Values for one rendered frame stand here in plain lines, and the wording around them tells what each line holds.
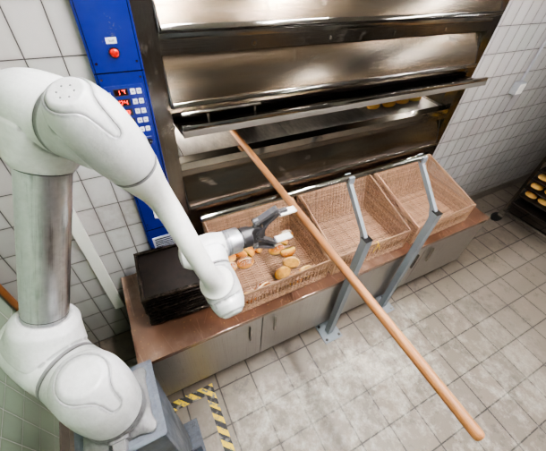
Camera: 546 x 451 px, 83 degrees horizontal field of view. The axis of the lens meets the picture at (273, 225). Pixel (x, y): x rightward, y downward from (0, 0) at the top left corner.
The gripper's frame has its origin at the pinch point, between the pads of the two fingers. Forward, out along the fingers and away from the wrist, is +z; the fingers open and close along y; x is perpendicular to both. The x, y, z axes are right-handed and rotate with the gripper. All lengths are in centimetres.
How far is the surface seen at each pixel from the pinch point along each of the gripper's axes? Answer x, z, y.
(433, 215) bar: 3, 89, 26
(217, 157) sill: -55, -9, 2
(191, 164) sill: -55, -22, 3
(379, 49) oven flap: -57, 77, -38
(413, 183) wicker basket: -46, 140, 55
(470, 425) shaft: 75, 6, 0
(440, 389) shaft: 66, 6, 0
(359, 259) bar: 5, 41, 37
